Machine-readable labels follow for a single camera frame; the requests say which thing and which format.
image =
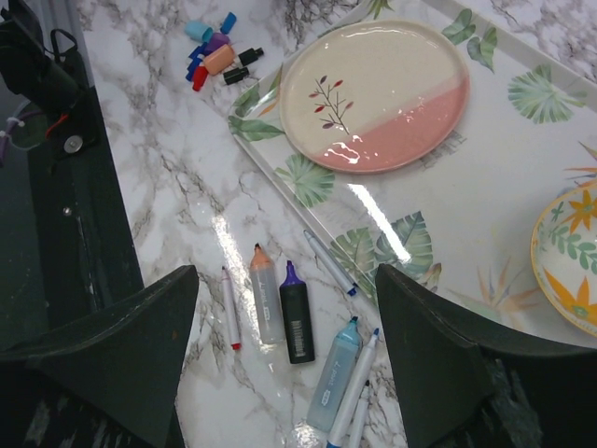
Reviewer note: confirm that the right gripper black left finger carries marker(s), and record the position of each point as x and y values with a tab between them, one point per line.
108	379

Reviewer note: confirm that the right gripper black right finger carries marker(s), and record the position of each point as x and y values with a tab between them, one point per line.
463	380

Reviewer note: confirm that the white marker black eraser cap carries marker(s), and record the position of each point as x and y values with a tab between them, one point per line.
359	419

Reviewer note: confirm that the light blue highlighter pen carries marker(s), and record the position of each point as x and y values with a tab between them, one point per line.
335	377

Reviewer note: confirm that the white marker blue cap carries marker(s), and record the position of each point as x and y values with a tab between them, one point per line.
353	391
344	280

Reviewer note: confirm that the white marker red cap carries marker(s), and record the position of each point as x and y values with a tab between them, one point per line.
230	309

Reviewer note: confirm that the purple capped marker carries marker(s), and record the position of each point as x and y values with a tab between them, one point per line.
297	317

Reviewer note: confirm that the orange highlighter cap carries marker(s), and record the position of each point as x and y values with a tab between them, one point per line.
220	59

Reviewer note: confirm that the small blue marker cap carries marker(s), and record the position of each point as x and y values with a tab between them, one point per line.
195	59

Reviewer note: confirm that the purple highlighter cap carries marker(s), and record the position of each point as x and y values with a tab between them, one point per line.
217	41

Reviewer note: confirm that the light blue highlighter cap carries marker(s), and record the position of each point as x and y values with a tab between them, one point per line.
199	31

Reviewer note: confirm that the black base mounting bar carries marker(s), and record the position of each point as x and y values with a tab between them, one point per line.
66	244

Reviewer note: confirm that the floral orange rimmed bowl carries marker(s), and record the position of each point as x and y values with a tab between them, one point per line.
563	256

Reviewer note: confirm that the cream and pink plate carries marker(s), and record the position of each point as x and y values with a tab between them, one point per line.
373	96

